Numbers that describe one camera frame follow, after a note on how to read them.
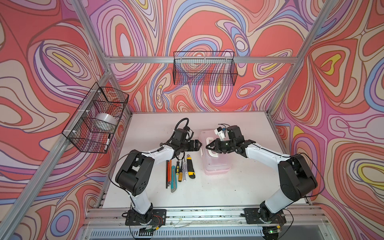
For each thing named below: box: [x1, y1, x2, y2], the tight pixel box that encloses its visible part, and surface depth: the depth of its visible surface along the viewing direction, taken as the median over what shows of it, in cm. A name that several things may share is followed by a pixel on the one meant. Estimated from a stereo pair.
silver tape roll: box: [95, 113, 117, 126], surface depth 75 cm
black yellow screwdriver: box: [176, 161, 180, 182], surface depth 90 cm
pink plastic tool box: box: [199, 130, 231, 175], surface depth 84 cm
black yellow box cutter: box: [186, 154, 196, 179], surface depth 91 cm
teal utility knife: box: [171, 165, 177, 193], surface depth 86 cm
